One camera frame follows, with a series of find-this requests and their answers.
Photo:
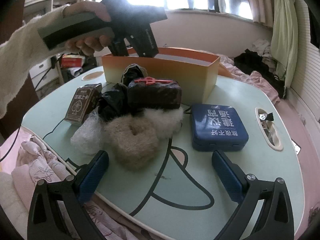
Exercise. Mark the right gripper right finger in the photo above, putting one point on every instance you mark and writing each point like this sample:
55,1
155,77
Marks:
275,220

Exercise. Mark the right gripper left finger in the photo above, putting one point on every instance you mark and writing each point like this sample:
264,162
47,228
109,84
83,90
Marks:
45,220

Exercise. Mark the red plastic hair clip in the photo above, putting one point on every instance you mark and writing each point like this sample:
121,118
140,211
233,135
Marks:
151,80

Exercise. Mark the dark brown pouch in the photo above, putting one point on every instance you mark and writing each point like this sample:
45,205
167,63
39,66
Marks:
159,95

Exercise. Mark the black lace-trimmed cloth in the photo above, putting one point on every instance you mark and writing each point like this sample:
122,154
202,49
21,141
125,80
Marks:
114,102

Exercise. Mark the black playing card box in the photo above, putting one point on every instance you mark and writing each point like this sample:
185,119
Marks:
84,101

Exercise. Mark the clear bubble wrap piece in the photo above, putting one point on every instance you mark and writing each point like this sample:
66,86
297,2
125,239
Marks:
88,137

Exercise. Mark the white fluffy scrunchie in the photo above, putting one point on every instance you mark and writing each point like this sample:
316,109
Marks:
166,123

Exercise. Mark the blue tin case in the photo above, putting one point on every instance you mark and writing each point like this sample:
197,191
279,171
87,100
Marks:
217,127

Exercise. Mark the beige fluffy scrunchie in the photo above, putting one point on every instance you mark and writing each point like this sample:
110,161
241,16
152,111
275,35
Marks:
133,140

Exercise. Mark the person's left hand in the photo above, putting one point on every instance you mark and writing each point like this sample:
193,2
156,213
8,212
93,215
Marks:
88,45

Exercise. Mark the pink patterned bed quilt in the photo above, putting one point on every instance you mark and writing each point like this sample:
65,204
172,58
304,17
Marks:
28,160

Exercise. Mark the orange gradient cardboard box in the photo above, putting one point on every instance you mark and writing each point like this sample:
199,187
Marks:
195,71

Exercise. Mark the mint green lap desk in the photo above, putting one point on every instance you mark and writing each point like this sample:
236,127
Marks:
187,194

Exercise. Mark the white drawer cabinet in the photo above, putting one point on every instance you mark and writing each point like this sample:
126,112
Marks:
41,74

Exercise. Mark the small binder clip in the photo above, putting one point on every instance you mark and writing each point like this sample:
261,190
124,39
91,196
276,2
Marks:
266,117

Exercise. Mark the black clothes pile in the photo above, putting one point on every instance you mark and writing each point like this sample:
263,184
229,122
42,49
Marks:
250,61

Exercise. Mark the light green curtain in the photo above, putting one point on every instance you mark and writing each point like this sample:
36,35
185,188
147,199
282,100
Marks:
284,44

